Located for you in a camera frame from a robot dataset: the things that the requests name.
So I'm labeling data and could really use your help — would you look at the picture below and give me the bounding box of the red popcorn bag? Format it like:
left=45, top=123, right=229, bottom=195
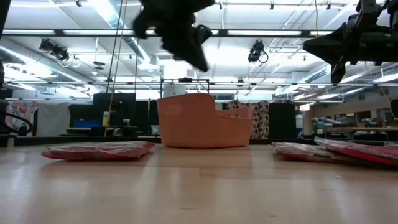
left=41, top=141, right=156, bottom=162
left=272, top=141, right=352, bottom=164
left=313, top=136, right=398, bottom=166

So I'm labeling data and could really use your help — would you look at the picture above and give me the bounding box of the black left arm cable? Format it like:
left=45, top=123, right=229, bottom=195
left=0, top=111, right=34, bottom=135

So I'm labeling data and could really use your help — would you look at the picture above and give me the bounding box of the black computer monitor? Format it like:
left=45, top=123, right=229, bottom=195
left=92, top=92, right=137, bottom=127

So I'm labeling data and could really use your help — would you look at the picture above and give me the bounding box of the black overhead frame beam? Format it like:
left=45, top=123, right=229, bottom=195
left=0, top=29, right=336, bottom=39

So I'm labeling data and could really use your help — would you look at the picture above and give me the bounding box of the brown spotted curtain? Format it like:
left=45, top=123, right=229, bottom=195
left=226, top=100, right=270, bottom=140

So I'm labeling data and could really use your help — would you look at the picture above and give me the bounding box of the thin yellow hanging cord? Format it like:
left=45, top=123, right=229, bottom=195
left=314, top=0, right=320, bottom=38

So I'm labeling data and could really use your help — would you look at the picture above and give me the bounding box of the blue box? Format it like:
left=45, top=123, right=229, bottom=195
left=73, top=119, right=93, bottom=128

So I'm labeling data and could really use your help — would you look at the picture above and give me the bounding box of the black ceiling camera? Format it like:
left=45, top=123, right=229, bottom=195
left=248, top=39, right=269, bottom=64
left=39, top=38, right=71, bottom=62

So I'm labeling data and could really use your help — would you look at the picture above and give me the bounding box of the white trash bin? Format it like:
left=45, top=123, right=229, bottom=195
left=163, top=83, right=187, bottom=98

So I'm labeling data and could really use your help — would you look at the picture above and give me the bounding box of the white cloth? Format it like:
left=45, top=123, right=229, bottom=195
left=36, top=102, right=72, bottom=137

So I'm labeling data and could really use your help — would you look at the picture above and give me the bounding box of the black cabinet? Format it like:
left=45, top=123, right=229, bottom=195
left=268, top=102, right=297, bottom=140

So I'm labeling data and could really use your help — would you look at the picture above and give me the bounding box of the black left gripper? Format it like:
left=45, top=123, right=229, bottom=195
left=132, top=0, right=215, bottom=73

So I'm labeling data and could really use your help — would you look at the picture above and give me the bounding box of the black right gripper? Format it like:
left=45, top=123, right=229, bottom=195
left=303, top=14, right=398, bottom=84

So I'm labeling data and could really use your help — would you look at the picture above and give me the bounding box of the floral cloth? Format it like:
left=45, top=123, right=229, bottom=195
left=6, top=101, right=40, bottom=136

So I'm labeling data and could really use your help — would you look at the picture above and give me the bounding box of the orange plastic basket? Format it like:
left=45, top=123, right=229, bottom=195
left=156, top=92, right=254, bottom=149

